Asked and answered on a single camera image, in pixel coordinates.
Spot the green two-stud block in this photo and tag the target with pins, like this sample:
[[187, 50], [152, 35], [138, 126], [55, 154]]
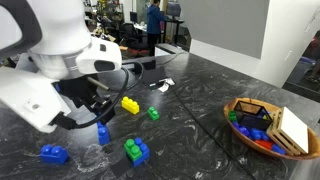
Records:
[[153, 114], [132, 149]]

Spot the small yellow toy piece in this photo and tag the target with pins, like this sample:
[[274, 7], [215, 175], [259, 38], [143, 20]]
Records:
[[265, 117]]

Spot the black tape patch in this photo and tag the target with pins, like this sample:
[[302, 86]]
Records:
[[120, 167]]

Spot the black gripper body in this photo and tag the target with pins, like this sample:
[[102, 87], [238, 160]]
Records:
[[78, 91]]

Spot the blue two-stud block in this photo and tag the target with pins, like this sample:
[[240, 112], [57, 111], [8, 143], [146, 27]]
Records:
[[53, 156]]

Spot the small red toy block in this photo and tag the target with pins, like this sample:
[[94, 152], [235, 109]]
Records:
[[265, 144]]

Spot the blue block joined to yellow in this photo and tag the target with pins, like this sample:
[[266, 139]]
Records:
[[103, 136]]

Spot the wooden slatted crate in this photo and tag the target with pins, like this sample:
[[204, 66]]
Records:
[[293, 130]]

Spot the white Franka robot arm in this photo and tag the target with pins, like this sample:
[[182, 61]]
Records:
[[60, 30]]

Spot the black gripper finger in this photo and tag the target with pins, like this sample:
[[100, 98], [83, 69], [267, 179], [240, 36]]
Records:
[[104, 105], [108, 116]]

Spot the white paper tag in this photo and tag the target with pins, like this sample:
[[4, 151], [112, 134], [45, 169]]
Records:
[[164, 87]]

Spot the person in blue top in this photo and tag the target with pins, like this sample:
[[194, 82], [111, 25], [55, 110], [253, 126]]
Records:
[[154, 21]]

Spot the black standing desk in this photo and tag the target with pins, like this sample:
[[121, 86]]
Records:
[[175, 31]]

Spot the blue four-stud block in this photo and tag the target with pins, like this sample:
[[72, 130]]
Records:
[[142, 155]]

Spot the yellow long block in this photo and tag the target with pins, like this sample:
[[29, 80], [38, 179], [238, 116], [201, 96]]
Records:
[[130, 106]]

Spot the black clip right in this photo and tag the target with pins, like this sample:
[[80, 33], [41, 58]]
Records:
[[154, 76]]

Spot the wooden bowl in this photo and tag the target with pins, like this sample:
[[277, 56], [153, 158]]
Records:
[[314, 141]]

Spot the grey bin with blue rim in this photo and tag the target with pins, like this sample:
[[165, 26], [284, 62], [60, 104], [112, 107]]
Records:
[[305, 66]]

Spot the small green toy block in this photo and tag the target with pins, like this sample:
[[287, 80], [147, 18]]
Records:
[[232, 116]]

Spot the dark computer monitor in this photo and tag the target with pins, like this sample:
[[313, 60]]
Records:
[[174, 9]]

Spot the small blue toy block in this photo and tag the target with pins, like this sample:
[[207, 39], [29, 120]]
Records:
[[243, 130], [259, 134], [278, 149]]

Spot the black office chair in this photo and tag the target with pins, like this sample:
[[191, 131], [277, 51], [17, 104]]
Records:
[[129, 31]]

